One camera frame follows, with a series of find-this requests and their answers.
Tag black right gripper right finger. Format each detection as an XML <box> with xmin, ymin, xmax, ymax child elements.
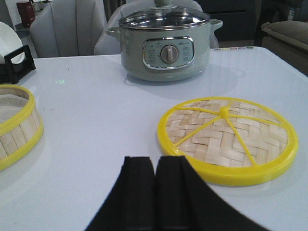
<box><xmin>155</xmin><ymin>156</ymin><xmax>265</xmax><ymax>231</ymax></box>

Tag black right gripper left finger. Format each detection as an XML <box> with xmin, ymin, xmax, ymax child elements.
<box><xmin>86</xmin><ymin>156</ymin><xmax>154</xmax><ymax>231</ymax></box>

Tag yellow woven bamboo steamer lid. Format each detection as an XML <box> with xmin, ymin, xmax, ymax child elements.
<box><xmin>157</xmin><ymin>97</ymin><xmax>299</xmax><ymax>186</ymax></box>

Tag bamboo steamer drawer yellow rims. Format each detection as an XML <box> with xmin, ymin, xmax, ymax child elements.
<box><xmin>0</xmin><ymin>84</ymin><xmax>43</xmax><ymax>170</ymax></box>

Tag grey-green electric cooking pot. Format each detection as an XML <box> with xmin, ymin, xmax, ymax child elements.
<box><xmin>106</xmin><ymin>19</ymin><xmax>223</xmax><ymax>81</ymax></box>

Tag black bowl rack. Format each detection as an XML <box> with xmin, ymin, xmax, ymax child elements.
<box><xmin>0</xmin><ymin>45</ymin><xmax>36</xmax><ymax>84</ymax></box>

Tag glass pot lid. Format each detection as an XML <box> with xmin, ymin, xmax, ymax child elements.
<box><xmin>118</xmin><ymin>0</ymin><xmax>210</xmax><ymax>30</ymax></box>

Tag grey chair left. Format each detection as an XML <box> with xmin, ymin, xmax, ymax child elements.
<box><xmin>29</xmin><ymin>0</ymin><xmax>106</xmax><ymax>58</ymax></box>

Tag beige sofa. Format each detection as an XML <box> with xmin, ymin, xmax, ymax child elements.
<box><xmin>261</xmin><ymin>21</ymin><xmax>308</xmax><ymax>75</ymax></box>

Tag white ceramic bowl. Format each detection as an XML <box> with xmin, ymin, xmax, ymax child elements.
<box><xmin>0</xmin><ymin>22</ymin><xmax>23</xmax><ymax>64</ymax></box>

